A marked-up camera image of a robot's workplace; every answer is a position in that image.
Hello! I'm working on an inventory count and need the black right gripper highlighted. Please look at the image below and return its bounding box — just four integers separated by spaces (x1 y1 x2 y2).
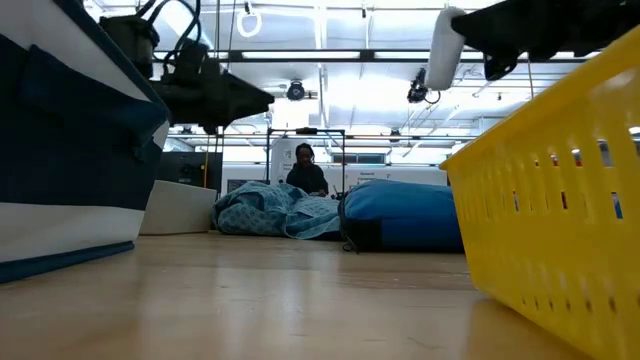
451 0 640 82

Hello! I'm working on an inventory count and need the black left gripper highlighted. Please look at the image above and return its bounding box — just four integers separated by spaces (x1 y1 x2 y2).
151 41 275 136

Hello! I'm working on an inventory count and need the navy white fabric bin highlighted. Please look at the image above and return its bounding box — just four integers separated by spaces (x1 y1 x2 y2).
0 0 171 285

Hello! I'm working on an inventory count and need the blue zip pouch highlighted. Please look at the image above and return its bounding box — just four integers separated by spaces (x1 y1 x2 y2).
337 179 465 254

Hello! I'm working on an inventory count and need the yellow slotted plastic basket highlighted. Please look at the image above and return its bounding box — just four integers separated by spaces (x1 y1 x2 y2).
439 24 640 360

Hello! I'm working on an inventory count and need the white plastic bin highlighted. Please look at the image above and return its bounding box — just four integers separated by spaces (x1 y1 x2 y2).
139 179 219 236

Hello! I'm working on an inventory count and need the white pillar with sign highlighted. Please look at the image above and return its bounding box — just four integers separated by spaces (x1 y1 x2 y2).
269 138 309 184

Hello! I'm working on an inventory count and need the black cabinet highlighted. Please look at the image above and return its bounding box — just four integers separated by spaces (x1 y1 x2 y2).
156 151 224 192

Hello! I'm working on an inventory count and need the black overhead crossbar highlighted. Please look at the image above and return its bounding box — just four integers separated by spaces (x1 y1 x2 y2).
152 48 591 65

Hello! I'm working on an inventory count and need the person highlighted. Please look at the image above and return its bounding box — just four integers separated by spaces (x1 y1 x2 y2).
285 142 330 198

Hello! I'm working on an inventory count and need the blue patterned hospital gown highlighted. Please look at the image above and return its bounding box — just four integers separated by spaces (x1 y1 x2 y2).
212 180 344 241

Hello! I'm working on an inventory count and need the round black overhead camera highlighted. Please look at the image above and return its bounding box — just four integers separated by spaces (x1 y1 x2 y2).
285 80 307 102

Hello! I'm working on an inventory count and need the black metal frame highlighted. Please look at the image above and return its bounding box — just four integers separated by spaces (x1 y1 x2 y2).
264 127 347 199

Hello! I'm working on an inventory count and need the white hanging ring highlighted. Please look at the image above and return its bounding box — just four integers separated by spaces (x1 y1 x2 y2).
235 8 263 39

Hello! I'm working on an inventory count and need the black overhead device with cable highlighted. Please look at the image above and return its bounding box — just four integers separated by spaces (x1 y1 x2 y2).
406 67 442 105

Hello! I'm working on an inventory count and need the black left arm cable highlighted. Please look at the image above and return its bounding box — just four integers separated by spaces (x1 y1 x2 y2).
134 0 202 64

